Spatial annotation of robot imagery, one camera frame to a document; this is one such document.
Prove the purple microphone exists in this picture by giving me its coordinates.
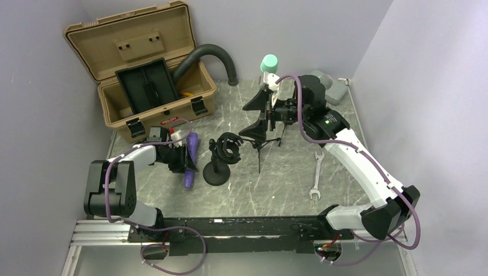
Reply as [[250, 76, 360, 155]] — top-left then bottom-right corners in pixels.
[[184, 132, 199, 189]]

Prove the mint green microphone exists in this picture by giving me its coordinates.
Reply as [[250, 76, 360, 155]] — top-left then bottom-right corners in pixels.
[[260, 54, 279, 74]]

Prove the grey rectangular block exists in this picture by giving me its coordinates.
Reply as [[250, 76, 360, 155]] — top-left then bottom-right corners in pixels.
[[311, 70, 348, 105]]

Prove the black tripod mic stand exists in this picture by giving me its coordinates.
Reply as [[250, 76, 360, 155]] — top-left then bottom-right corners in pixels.
[[241, 113, 282, 174]]

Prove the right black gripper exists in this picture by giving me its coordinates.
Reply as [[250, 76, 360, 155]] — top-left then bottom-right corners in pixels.
[[239, 89, 309, 142]]

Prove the tan plastic tool case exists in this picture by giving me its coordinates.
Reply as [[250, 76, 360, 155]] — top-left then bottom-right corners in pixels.
[[64, 1, 217, 143]]

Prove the aluminium extrusion frame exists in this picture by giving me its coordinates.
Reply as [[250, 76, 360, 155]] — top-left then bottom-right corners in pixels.
[[60, 131, 134, 276]]

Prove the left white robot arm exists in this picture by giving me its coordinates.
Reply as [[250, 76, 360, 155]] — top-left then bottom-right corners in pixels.
[[83, 126, 198, 242]]

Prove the black corrugated hose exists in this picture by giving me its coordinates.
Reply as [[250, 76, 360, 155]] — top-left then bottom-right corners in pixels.
[[171, 44, 239, 87]]

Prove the black round-base mic stand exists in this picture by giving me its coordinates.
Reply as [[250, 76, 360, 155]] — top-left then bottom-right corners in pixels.
[[203, 132, 243, 186]]

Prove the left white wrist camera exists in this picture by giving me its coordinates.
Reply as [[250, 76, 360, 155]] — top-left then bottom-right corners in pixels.
[[170, 129, 187, 147]]

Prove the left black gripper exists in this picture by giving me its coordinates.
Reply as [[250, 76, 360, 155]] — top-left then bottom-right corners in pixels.
[[158, 144, 196, 174]]

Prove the red microphone silver grille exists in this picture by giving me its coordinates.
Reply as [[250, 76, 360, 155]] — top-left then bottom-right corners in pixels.
[[319, 74, 334, 90]]

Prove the silver open-end wrench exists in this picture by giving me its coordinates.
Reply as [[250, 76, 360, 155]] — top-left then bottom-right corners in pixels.
[[308, 150, 325, 200]]

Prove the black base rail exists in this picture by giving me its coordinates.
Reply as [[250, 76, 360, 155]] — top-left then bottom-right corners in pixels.
[[127, 215, 344, 256]]

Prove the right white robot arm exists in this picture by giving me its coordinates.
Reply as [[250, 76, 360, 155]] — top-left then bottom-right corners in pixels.
[[239, 72, 420, 240]]

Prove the black tripod shock-mount stand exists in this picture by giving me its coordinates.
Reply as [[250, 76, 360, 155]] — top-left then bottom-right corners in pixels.
[[276, 74, 303, 147]]

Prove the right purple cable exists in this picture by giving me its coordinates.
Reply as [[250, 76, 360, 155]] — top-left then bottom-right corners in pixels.
[[275, 74, 422, 267]]

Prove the black tray in case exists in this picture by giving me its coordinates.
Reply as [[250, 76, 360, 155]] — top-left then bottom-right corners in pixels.
[[116, 58, 179, 114]]

